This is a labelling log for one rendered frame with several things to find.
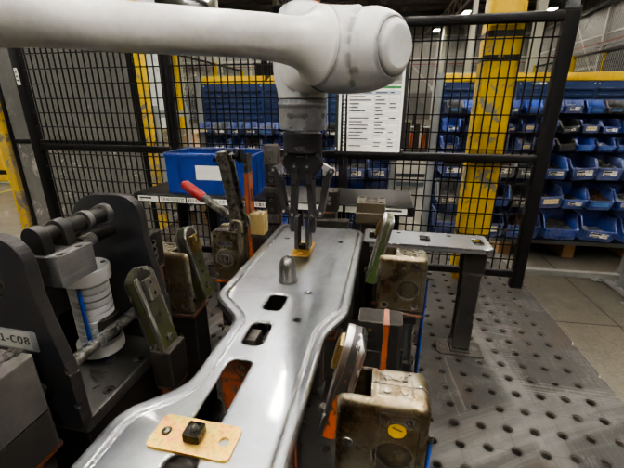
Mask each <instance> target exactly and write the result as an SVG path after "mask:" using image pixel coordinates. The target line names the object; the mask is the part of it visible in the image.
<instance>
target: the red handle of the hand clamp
mask: <svg viewBox="0 0 624 468"><path fill-rule="evenodd" d="M181 188H182V189H183V190H185V191H186V192H187V193H188V194H190V195H191V196H193V197H194V198H195V199H197V200H198V201H200V202H204V203H205V204H206V205H208V206H209V207H211V208H212V209H214V210H215V211H217V212H218V213H219V214H221V215H222V216H224V217H225V218H226V219H228V220H229V221H231V220H230V215H229V211H228V209H227V208H225V207H224V206H222V205H221V204H219V203H218V202H216V201H215V200H213V199H212V198H210V197H209V196H207V194H206V193H205V192H204V191H202V190H201V189H199V188H197V187H196V186H195V185H193V184H192V183H190V182H189V181H187V180H186V181H182V183H181Z"/></svg>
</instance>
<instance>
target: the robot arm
mask: <svg viewBox="0 0 624 468"><path fill-rule="evenodd" d="M28 47H31V48H61V49H78V50H92V51H104V52H118V53H136V54H158V55H181V56H204V57H227V58H243V59H261V60H266V61H272V62H273V72H274V80H275V84H276V87H277V90H278V97H279V102H278V105H279V128H280V129H281V130H286V132H285V133H283V157H282V159H281V163H279V164H276V165H274V166H272V167H270V172H271V173H272V175H273V176H274V178H275V182H276V187H277V192H278V197H279V206H280V210H281V212H282V213H283V214H286V215H288V216H289V217H290V230H291V231H294V249H298V248H299V244H300V242H301V218H302V214H298V212H299V211H298V201H299V186H300V180H301V179H303V180H305V184H306V192H307V203H308V215H307V216H306V218H305V249H306V250H310V248H311V246H312V233H315V231H316V229H317V216H322V215H323V214H324V212H325V209H326V204H327V200H328V194H329V189H330V184H331V179H332V176H333V174H334V173H335V171H336V169H335V167H330V166H329V165H328V164H326V163H325V162H324V159H323V157H322V133H320V132H319V130H323V129H325V127H326V106H327V102H326V99H327V93H329V94H362V93H369V92H373V91H377V90H379V89H382V88H384V87H386V86H388V85H390V84H391V83H393V82H394V81H395V80H396V79H397V78H398V77H400V76H401V74H402V73H403V72H404V70H405V69H406V66H407V64H408V62H409V60H410V55H411V49H412V40H411V34H410V29H409V27H408V24H407V22H406V21H405V20H404V18H403V17H402V16H401V15H400V14H398V13H397V12H395V11H394V10H392V9H390V8H387V7H383V6H362V5H327V4H320V3H319V2H317V1H314V0H294V1H291V2H289V3H286V4H285V5H283V6H282V7H281V8H280V9H279V14H276V13H267V12H259V11H249V10H238V9H226V8H215V7H204V6H182V5H171V4H160V3H148V2H137V1H126V0H0V48H28ZM283 167H284V168H285V170H286V171H287V173H288V174H289V175H290V177H291V200H290V207H289V202H288V197H287V191H286V187H285V182H284V176H283V172H284V170H283ZM321 168H322V169H323V173H322V174H323V175H324V176H325V177H324V179H323V184H322V189H321V194H320V199H319V205H318V209H317V205H316V191H315V176H316V175H317V174H318V172H319V171H320V169H321Z"/></svg>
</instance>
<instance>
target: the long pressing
mask: <svg viewBox="0 0 624 468"><path fill-rule="evenodd" d="M363 237H364V234H363V233H362V232H361V231H359V230H356V229H351V228H337V227H317V229H316V231H315V233H312V241H313V242H315V243H316V244H315V246H314V248H313V250H312V251H311V253H310V255H309V256H308V257H300V256H292V258H293V259H294V261H295V264H296V282H295V283H294V284H289V285H286V284H281V283H280V282H279V263H280V259H281V258H282V257H283V256H285V255H289V256H291V252H292V251H293V249H294V231H291V230H290V225H289V224H283V225H281V226H279V227H278V228H277V229H276V230H275V231H274V232H273V233H272V234H271V236H270V237H269V238H268V239H267V240H266V241H265V242H264V243H263V244H262V245H261V247H260V248H259V249H258V250H257V251H256V252H255V253H254V254H253V255H252V256H251V257H250V259H249V260H248V261H247V262H246V263H245V264H244V265H243V266H242V267H241V268H240V270H239V271H238V272H237V273H236V274H235V275H234V276H233V277H232V278H231V279H230V280H229V282H228V283H227V284H226V285H225V286H224V287H223V288H222V289H221V290H220V292H219V293H218V295H217V303H218V306H219V307H220V308H221V309H222V311H223V312H224V313H225V314H226V316H227V317H228V318H229V319H230V321H231V322H232V324H231V326H230V327H229V328H228V330H227V332H226V333H225V334H224V336H223V337H222V338H221V340H220V341H219V343H218V344H217V345H216V347H215V348H214V350H213V351H212V353H211V354H210V355H209V357H208V358H207V359H206V360H205V361H204V363H203V364H202V365H201V367H200V369H199V370H198V371H197V373H196V374H195V375H194V376H193V378H192V379H190V380H189V381H188V382H187V383H185V384H183V385H182V386H180V387H178V388H177V389H175V390H172V391H170V392H167V393H165V394H162V395H160V396H156V397H154V398H152V399H149V400H147V401H144V402H142V403H139V404H136V405H135V406H133V407H131V408H129V409H127V410H125V411H124V412H122V413H121V414H119V415H118V416H117V417H116V418H114V419H113V420H112V421H111V422H110V423H109V424H108V425H107V427H106V428H105V429H104V430H103V431H102V432H101V433H100V435H99V436H98V437H97V438H96V439H95V440H94V441H93V443H92V444H91V445H90V446H89V447H88V448H87V449H86V450H85V452H84V453H83V454H82V455H81V456H80V457H79V459H78V460H77V461H76V462H75V463H74V464H73V465H72V466H71V468H163V467H164V466H165V464H166V463H167V462H168V461H169V460H170V459H172V458H174V457H176V456H181V457H186V458H191V459H194V460H196V461H197V463H198V466H197V468H290V466H291V462H292V458H293V453H294V450H295V446H296V442H297V439H298V436H299V433H300V429H301V425H302V422H303V419H304V416H305V412H306V406H307V402H308V399H309V396H310V392H311V389H312V385H313V382H314V379H315V375H316V372H317V368H318V364H319V359H320V356H321V352H322V348H323V346H324V342H325V340H326V338H327V337H328V335H329V334H330V333H331V332H333V331H334V330H335V329H336V328H337V327H338V326H339V325H340V324H341V323H342V322H343V321H345V320H346V318H347V317H348V315H349V310H350V306H351V301H352V296H353V291H354V287H355V282H356V277H357V273H358V264H359V259H360V255H361V250H362V245H363ZM286 238H288V239H286ZM340 242H341V243H340ZM306 293H311V294H306ZM271 296H283V297H286V298H287V300H286V302H285V304H284V305H283V307H282V309H281V310H277V311H274V310H265V309H264V306H265V305H266V303H267V301H268V299H269V298H270V297H271ZM294 319H300V321H298V322H295V321H293V320H294ZM257 323H260V324H268V325H270V326H271V327H272V328H271V330H270V332H269V333H268V335H267V337H266V339H265V341H264V342H263V343H262V344H261V345H247V344H243V343H242V341H243V340H244V338H245V336H246V335H247V333H248V332H249V330H250V329H251V328H252V326H253V325H254V324H257ZM234 360H239V361H246V362H249V363H251V365H252V366H251V368H250V369H249V371H248V373H247V374H246V376H245V378H244V380H243V382H242V384H241V386H240V388H239V390H238V392H237V394H236V395H235V397H234V399H233V401H232V402H231V404H230V406H229V408H228V410H227V413H226V415H225V416H224V418H223V420H222V422H221V423H223V424H229V425H234V426H239V427H240V428H241V436H240V439H239V442H238V444H237V446H236V447H235V449H234V451H233V453H232V456H231V458H230V460H229V461H228V462H226V463H218V462H213V461H206V460H201V459H196V458H192V457H188V456H183V455H178V454H174V453H170V452H165V451H160V450H156V449H152V448H148V447H147V440H148V439H149V437H150V436H151V434H152V433H153V431H154V430H155V429H156V427H157V426H158V425H159V423H160V422H161V421H162V419H163V418H164V417H165V416H166V415H168V414H174V415H179V416H185V417H190V418H195V417H196V415H197V414H198V412H199V410H200V409H201V407H202V405H203V403H204V402H205V400H206V399H207V397H208V396H209V395H210V393H211V392H212V390H213V388H214V387H215V385H216V383H217V381H218V380H219V378H220V377H221V375H222V373H223V372H224V370H225V369H226V367H227V365H228V364H229V363H230V362H231V361H234Z"/></svg>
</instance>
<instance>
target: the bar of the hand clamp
mask: <svg viewBox="0 0 624 468"><path fill-rule="evenodd" d="M215 154H216V156H215V157H213V162H217V163H218V166H219V171H220V175H221V179H222V183H223V188H224V191H225V195H226V200H227V208H228V211H229V215H230V220H233V219H238V220H240V221H241V220H244V224H243V231H242V232H241V233H243V232H244V229H248V228H249V226H248V221H247V216H246V213H245V208H244V203H243V198H242V195H241V186H240V181H239V178H238V173H237V168H236V164H235V159H236V161H237V162H238V163H243V162H244V161H245V154H244V151H243V150H242V149H236V151H235V154H234V153H233V150H232V149H229V150H227V149H225V150H221V151H218V152H216V153H215ZM241 222H242V221H241Z"/></svg>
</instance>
